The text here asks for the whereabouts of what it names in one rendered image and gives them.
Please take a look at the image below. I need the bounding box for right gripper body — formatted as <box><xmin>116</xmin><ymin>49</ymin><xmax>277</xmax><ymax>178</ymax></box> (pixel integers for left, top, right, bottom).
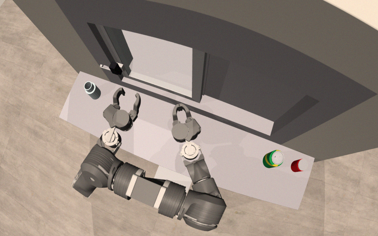
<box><xmin>172</xmin><ymin>118</ymin><xmax>201</xmax><ymax>156</ymax></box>

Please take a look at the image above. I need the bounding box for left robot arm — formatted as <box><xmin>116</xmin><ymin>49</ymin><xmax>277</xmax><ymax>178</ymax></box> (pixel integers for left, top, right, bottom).
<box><xmin>71</xmin><ymin>129</ymin><xmax>145</xmax><ymax>200</ymax></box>

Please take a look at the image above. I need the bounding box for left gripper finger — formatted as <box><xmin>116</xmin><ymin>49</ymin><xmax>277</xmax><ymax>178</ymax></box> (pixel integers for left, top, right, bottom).
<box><xmin>128</xmin><ymin>93</ymin><xmax>141</xmax><ymax>122</ymax></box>
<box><xmin>113</xmin><ymin>88</ymin><xmax>125</xmax><ymax>106</ymax></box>

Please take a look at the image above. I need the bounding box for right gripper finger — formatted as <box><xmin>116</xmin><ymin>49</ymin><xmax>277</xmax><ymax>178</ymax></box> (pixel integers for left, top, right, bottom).
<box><xmin>179</xmin><ymin>103</ymin><xmax>193</xmax><ymax>119</ymax></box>
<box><xmin>172</xmin><ymin>104</ymin><xmax>180</xmax><ymax>126</ymax></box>

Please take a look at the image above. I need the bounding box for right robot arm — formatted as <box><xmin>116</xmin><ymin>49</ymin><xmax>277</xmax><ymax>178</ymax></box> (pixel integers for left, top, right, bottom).
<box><xmin>154</xmin><ymin>142</ymin><xmax>227</xmax><ymax>231</ymax></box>

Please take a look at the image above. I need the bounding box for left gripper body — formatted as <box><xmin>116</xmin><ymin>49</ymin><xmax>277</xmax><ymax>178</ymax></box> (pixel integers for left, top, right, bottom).
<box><xmin>103</xmin><ymin>104</ymin><xmax>133</xmax><ymax>143</ymax></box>

